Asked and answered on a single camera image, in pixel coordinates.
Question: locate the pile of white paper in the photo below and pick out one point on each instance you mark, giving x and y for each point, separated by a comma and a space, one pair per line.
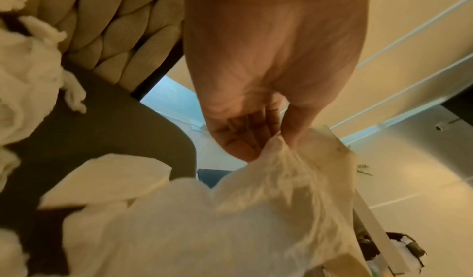
26, 74

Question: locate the cream plastic waste bin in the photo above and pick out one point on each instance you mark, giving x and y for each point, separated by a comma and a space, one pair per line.
380, 240

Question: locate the dark blue table base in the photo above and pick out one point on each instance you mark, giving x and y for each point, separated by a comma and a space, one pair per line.
210, 178

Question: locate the person's left hand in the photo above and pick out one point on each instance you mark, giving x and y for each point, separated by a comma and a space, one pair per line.
273, 51

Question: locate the beige woven chair dark seat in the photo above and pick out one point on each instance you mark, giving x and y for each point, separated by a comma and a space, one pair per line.
122, 124

